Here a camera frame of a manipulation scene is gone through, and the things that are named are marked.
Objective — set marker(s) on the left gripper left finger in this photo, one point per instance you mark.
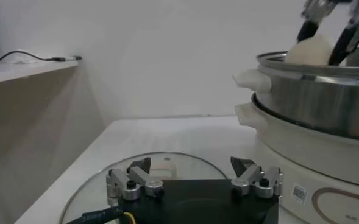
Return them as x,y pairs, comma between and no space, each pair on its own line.
136,178

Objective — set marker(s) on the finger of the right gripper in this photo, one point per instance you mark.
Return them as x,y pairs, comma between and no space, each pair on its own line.
346,41
307,30

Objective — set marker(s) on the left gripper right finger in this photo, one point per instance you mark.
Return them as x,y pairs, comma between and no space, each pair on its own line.
252,176

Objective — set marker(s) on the white steamed baozi bun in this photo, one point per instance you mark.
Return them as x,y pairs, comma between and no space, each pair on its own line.
314,51

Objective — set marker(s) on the round glass pot lid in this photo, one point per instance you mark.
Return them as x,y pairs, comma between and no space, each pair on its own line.
191,165

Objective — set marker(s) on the stainless steel steamer basket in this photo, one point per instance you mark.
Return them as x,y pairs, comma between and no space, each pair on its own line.
319,100

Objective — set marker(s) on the white electric pot base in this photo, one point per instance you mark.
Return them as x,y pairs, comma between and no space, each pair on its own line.
304,152

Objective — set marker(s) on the white side table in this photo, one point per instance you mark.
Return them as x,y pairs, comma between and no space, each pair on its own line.
20,121

